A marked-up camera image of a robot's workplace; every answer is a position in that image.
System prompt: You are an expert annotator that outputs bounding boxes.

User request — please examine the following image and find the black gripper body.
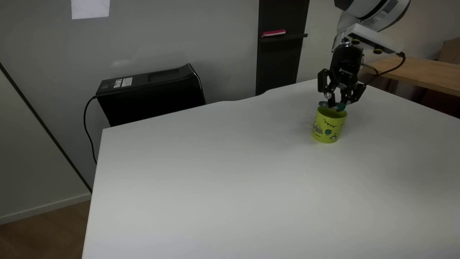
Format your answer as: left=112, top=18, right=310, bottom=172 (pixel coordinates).
left=328, top=41, right=366, bottom=89

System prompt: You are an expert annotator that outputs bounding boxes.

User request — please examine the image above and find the yellow-green printed cup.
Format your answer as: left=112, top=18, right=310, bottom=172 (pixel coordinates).
left=310, top=103, right=349, bottom=145

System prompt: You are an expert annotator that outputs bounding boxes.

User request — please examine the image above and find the tall black cabinet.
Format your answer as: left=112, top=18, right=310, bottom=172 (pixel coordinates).
left=254, top=0, right=310, bottom=96

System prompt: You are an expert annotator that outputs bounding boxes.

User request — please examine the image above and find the wooden table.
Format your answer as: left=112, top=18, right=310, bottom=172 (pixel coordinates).
left=361, top=35, right=460, bottom=119

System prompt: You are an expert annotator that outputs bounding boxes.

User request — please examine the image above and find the red label strip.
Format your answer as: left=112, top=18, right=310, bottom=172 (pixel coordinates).
left=260, top=28, right=289, bottom=38

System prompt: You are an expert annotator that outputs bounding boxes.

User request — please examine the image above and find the black box with white label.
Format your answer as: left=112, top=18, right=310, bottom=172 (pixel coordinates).
left=95, top=61, right=208, bottom=127

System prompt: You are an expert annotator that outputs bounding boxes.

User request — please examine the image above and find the white paper sheet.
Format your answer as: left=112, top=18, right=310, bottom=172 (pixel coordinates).
left=69, top=0, right=112, bottom=21

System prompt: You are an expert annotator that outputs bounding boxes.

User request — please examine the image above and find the thin black diagonal bar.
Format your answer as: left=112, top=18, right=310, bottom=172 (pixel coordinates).
left=0, top=60, right=93, bottom=191

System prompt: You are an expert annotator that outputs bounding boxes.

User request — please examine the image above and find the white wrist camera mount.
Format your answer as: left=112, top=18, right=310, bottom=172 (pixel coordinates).
left=333, top=21, right=407, bottom=57

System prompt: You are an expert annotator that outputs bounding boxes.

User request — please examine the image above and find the black power cable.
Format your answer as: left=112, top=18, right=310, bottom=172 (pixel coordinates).
left=82, top=93, right=100, bottom=165

